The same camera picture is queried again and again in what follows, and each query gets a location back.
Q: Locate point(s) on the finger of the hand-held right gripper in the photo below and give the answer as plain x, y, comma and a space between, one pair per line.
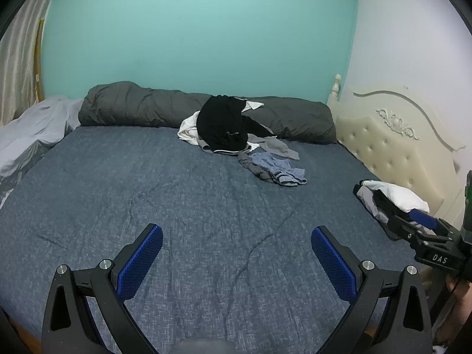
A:
422, 217
403, 229

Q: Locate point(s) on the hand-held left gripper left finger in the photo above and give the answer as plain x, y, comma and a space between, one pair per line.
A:
142, 261

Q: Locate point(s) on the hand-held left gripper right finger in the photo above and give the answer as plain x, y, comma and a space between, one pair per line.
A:
333, 265

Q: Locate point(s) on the white and black clothes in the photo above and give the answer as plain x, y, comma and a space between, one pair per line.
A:
394, 193

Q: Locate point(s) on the black sweater with white trim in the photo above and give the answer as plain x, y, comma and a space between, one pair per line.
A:
221, 121

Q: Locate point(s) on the person's right hand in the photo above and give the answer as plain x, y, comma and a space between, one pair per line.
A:
462, 302

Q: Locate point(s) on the cream tufted headboard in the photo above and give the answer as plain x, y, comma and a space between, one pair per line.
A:
398, 155

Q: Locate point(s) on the bed with blue-grey sheet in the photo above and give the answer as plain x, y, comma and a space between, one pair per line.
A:
147, 191

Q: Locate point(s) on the blue plaid shorts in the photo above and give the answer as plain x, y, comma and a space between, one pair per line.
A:
276, 167

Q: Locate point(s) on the grey garment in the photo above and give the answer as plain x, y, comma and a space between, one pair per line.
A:
274, 146

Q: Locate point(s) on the white shirt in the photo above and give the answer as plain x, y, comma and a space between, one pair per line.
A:
188, 129

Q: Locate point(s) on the dark grey duvet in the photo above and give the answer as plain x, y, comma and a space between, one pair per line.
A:
132, 105

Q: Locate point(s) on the light grey sheet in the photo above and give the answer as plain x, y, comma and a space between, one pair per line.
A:
33, 129

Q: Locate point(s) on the wooden trim strip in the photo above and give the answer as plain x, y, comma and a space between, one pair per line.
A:
38, 62

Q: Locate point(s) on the beige curtain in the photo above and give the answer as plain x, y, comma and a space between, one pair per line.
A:
18, 62

